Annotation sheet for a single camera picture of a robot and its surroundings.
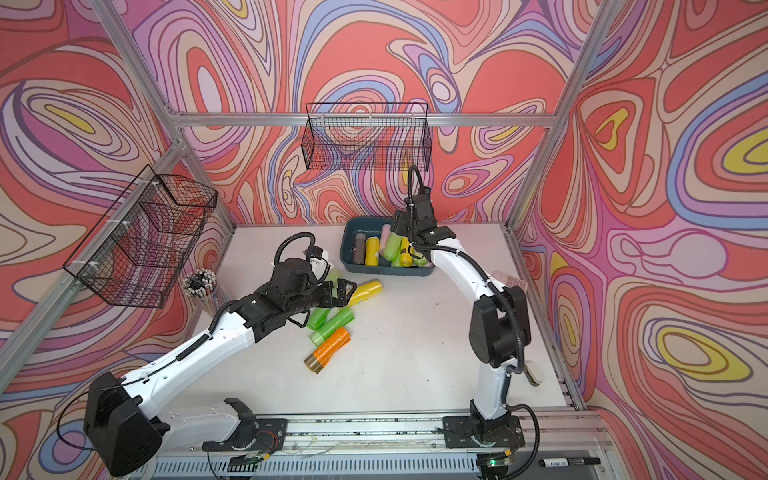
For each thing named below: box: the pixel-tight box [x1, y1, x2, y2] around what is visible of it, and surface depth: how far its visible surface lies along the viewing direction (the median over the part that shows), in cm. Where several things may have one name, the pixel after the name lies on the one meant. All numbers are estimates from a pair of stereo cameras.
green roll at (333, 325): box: [310, 307, 355, 347], surface depth 92 cm
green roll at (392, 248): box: [383, 232, 403, 268], surface depth 105 cm
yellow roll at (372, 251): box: [365, 236, 380, 267], surface depth 109 cm
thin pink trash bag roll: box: [380, 224, 391, 249], surface depth 116 cm
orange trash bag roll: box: [304, 327, 352, 374], surface depth 86 cm
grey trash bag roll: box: [352, 233, 366, 265], surface depth 110 cm
